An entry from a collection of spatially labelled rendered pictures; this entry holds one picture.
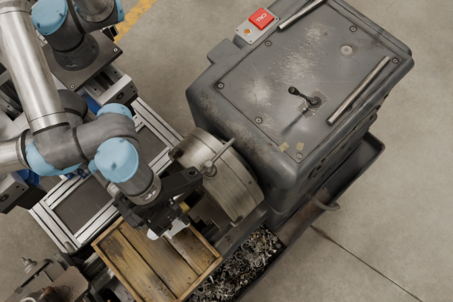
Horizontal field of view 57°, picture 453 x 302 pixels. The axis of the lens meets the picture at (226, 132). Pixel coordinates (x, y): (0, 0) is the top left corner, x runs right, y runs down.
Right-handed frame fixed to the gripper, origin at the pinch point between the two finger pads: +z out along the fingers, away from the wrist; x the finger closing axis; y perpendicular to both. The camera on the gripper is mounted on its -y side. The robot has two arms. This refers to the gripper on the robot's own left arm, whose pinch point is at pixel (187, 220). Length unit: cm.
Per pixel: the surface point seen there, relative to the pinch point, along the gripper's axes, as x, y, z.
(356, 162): -10, -73, 78
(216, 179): -7.1, -13.6, 6.1
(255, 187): -1.3, -21.0, 14.8
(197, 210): -11.3, -4.6, 17.8
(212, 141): -15.5, -20.6, 3.1
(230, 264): -16, -1, 72
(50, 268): -38, 42, 24
